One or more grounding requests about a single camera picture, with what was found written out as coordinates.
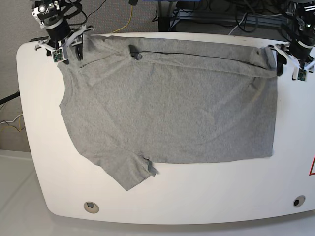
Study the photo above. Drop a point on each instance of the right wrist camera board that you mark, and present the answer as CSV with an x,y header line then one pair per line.
x,y
58,55

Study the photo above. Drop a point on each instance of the left table grommet hole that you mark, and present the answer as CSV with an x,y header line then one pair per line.
x,y
91,207

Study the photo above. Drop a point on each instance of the red triangle sticker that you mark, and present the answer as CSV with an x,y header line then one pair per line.
x,y
312,170

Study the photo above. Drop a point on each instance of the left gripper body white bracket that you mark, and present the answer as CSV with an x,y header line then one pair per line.
x,y
296,53

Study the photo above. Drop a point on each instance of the right table grommet hole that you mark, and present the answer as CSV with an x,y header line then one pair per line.
x,y
299,201

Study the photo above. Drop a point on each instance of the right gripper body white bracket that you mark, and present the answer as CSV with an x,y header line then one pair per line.
x,y
62,37

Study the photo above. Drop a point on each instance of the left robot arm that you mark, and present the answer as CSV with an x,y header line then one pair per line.
x,y
302,17

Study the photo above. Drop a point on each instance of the grey T-shirt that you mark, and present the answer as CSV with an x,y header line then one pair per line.
x,y
132,102

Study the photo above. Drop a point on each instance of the black bar behind table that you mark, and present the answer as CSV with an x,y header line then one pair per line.
x,y
39,39

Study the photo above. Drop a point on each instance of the table grommet hole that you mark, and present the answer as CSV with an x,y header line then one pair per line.
x,y
299,201
91,207

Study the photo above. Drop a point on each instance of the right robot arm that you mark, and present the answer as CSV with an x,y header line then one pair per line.
x,y
50,12

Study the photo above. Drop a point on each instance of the black table leg stand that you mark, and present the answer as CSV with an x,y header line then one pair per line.
x,y
164,10

